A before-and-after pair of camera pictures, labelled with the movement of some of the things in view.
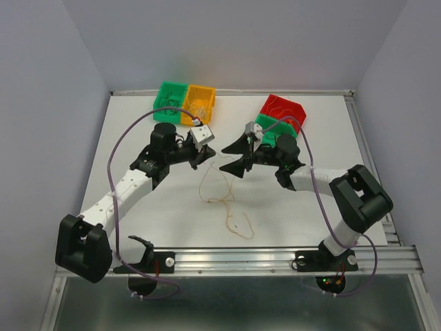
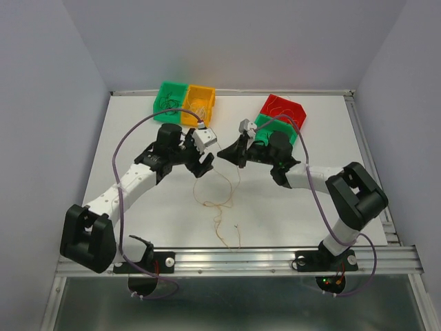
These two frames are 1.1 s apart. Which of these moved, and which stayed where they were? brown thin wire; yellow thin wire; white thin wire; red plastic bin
Moved: yellow thin wire
Stayed: red plastic bin; white thin wire; brown thin wire
